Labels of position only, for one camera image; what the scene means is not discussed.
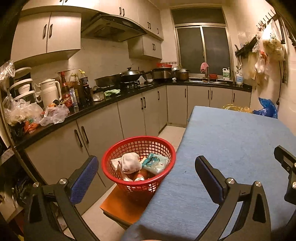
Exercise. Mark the white tissue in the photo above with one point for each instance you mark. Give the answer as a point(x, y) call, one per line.
point(130, 163)

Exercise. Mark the black wok with lid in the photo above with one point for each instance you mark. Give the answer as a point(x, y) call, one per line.
point(132, 75)

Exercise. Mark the dark sauce bottle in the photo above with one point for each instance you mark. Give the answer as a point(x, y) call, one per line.
point(86, 87)

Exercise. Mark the kitchen window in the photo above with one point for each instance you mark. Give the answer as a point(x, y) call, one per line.
point(202, 37)

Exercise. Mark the green detergent jug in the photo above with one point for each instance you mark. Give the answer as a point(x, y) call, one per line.
point(226, 74)

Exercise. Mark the blue label detergent bottle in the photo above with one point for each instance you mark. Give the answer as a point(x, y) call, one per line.
point(239, 78)

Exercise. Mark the counter plastic bags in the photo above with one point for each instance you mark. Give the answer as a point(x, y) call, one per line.
point(21, 111)

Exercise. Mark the pink cloth on faucet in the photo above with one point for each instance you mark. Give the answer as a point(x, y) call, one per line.
point(204, 67)

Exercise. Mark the yellow plastic bag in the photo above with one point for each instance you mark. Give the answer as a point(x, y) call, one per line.
point(233, 107)

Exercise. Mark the dark cooking pot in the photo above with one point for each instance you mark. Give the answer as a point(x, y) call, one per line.
point(181, 75)

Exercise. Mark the red plastic basket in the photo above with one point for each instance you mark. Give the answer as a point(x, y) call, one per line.
point(143, 146)

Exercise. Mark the teal wet wipe packet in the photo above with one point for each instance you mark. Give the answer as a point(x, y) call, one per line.
point(155, 163)

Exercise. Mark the orange wooden stool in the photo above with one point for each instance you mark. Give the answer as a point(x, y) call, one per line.
point(122, 209)

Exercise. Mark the white red plastic bag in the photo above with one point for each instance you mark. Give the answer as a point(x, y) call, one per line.
point(115, 163)

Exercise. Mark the black frying pan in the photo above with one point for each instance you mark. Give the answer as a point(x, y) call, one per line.
point(107, 81)

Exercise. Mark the green dish cloth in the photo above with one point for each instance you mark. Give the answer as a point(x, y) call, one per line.
point(112, 92)

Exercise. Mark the blue plastic bag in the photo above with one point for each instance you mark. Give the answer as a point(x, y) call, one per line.
point(268, 108)

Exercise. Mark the soy sauce bottle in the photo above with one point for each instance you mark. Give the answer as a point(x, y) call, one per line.
point(66, 96)

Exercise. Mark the blue tablecloth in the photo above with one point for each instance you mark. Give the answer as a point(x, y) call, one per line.
point(241, 146)

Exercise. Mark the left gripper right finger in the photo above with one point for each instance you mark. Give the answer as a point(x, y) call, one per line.
point(225, 192)

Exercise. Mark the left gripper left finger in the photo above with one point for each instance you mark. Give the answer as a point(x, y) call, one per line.
point(71, 193)

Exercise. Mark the range hood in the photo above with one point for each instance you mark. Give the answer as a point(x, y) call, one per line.
point(112, 28)

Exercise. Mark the white electric kettle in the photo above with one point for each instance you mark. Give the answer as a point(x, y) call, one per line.
point(47, 92)

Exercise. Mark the orange medicine box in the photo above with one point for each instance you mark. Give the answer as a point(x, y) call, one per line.
point(141, 175)

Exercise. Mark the hanging plastic bags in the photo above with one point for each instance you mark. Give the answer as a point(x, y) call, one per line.
point(267, 50)

